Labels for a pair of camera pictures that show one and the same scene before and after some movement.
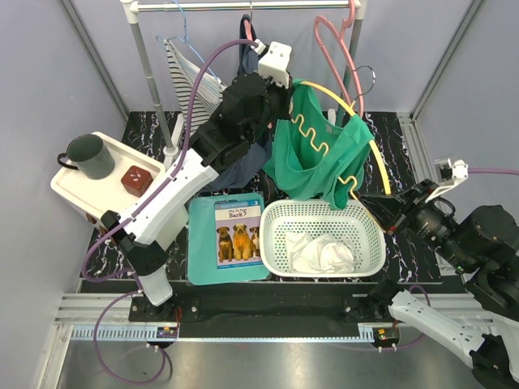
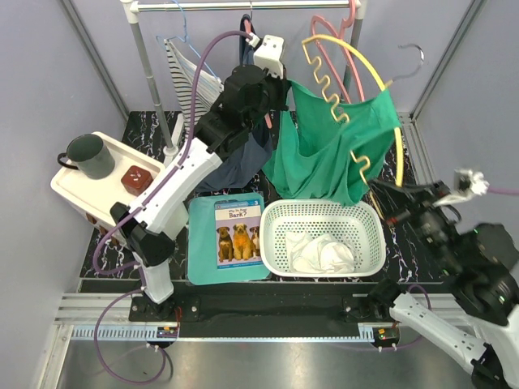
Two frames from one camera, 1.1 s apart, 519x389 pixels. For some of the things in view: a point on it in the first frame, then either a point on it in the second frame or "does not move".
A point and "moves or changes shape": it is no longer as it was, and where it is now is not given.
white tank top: x=319 y=254 does not move
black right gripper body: x=426 y=220 does not move
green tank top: x=313 y=159 moves or changes shape
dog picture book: x=238 y=233 does not move
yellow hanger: x=347 y=178 -> x=366 y=162
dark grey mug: x=91 y=155 does not move
